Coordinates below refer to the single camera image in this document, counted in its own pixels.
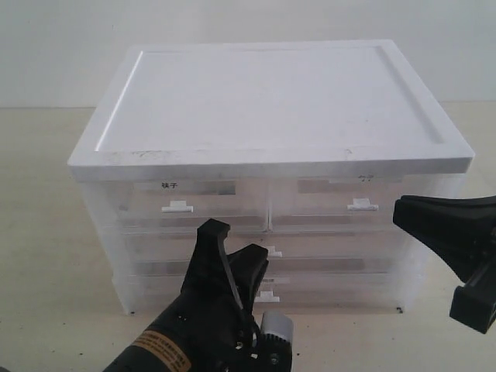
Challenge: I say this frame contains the top left small drawer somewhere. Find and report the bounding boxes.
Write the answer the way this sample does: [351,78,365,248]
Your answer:
[119,178,268,231]

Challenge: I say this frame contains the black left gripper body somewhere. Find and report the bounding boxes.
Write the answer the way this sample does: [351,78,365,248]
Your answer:
[106,291,293,371]

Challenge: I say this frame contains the small drawer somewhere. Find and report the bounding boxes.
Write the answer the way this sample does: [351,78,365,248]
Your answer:
[119,178,268,231]
[270,176,404,233]

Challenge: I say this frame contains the wide clear drawer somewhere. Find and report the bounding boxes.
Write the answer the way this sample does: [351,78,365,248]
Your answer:
[112,274,411,312]
[125,230,407,276]

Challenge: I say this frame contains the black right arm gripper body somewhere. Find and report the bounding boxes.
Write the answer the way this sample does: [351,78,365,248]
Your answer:
[449,228,495,333]

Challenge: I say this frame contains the top right small drawer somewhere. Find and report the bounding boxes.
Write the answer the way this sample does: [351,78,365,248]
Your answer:
[270,176,404,233]

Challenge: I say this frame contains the wide clear bottom drawer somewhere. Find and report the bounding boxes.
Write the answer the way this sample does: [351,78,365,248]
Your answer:
[112,274,411,312]

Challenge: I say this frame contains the translucent white drawer cabinet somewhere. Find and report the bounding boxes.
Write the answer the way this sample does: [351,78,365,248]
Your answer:
[68,40,474,312]

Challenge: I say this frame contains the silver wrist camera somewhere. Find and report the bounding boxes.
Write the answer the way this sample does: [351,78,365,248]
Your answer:
[260,310,294,344]

